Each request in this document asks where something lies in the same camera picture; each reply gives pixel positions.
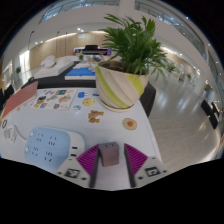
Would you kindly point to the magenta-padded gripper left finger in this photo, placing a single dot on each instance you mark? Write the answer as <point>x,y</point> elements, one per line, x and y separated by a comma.
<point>88,160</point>

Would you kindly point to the gingerbread-shaped orange sticker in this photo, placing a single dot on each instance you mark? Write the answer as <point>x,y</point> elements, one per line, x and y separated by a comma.
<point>95,116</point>

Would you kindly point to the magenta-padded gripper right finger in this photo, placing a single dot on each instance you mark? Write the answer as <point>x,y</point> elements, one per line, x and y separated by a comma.
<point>135,158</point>

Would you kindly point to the light blue power strip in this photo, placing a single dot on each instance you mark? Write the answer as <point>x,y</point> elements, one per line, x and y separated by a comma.
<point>50,146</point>

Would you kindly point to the salmon red flat board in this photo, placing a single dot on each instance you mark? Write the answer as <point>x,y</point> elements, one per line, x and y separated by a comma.
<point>18,98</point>

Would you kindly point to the blue base scale model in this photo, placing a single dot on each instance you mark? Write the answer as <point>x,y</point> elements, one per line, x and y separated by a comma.
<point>80,72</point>

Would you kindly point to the background potted plant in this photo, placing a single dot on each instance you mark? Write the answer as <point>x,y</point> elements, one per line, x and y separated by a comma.
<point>18,69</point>
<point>171,67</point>

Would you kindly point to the yellow sticker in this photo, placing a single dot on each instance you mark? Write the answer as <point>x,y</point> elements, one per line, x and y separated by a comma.
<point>88,102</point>

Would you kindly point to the white architectural model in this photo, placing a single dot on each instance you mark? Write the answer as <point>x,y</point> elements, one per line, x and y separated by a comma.
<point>50,68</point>

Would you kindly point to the grey-purple charger block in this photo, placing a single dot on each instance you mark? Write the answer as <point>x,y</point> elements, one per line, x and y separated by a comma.
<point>109,155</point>

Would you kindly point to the black draped table group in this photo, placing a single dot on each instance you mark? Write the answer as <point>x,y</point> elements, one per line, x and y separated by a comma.
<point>6,93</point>
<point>210,113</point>

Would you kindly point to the round fried egg sticker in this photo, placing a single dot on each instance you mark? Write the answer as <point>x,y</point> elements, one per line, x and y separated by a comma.
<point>129,123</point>

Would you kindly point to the small blue sticker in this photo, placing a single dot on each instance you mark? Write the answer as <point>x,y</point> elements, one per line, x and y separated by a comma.
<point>81,95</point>

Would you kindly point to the white saucer under pot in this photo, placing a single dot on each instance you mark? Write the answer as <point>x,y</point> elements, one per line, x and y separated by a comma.
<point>115,108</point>

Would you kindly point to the potted palm in striped pot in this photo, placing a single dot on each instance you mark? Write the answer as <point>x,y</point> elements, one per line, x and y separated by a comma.
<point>116,88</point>

